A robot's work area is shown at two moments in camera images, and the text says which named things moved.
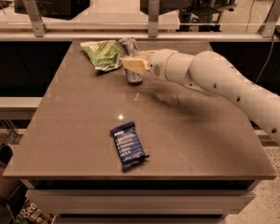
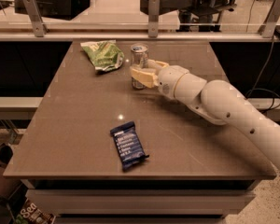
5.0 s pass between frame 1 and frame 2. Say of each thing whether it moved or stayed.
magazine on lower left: stayed
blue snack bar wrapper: stayed
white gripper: moved
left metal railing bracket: stayed
